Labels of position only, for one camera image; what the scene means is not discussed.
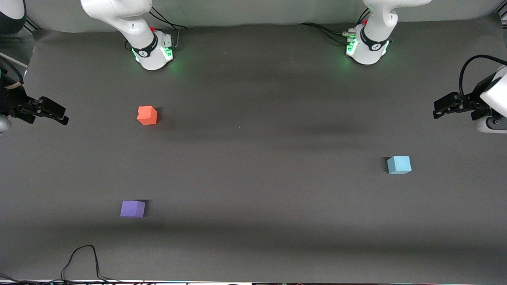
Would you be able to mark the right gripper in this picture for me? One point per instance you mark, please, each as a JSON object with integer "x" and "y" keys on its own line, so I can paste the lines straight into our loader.
{"x": 12, "y": 103}

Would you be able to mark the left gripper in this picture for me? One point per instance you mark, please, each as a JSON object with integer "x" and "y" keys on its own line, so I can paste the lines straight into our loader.
{"x": 476, "y": 99}

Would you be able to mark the light blue foam block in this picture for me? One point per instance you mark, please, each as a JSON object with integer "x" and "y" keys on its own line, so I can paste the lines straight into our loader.
{"x": 399, "y": 164}

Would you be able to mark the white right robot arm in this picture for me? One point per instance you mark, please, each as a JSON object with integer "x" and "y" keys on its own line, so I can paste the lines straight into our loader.
{"x": 134, "y": 23}

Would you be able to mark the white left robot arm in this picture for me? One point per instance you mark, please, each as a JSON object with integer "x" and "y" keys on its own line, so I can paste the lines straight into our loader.
{"x": 372, "y": 47}

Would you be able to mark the orange foam block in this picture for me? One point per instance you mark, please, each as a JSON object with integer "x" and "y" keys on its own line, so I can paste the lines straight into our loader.
{"x": 147, "y": 114}

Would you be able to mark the purple foam block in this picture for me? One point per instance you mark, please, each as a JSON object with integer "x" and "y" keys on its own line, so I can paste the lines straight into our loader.
{"x": 132, "y": 208}

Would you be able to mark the white thin rod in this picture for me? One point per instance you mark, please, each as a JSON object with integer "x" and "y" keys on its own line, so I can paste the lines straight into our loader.
{"x": 14, "y": 60}

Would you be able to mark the dark grey table mat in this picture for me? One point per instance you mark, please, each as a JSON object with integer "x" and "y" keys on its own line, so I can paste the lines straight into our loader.
{"x": 277, "y": 198}

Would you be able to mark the black frame bar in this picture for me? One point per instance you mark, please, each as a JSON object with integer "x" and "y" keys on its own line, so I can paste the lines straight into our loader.
{"x": 32, "y": 25}

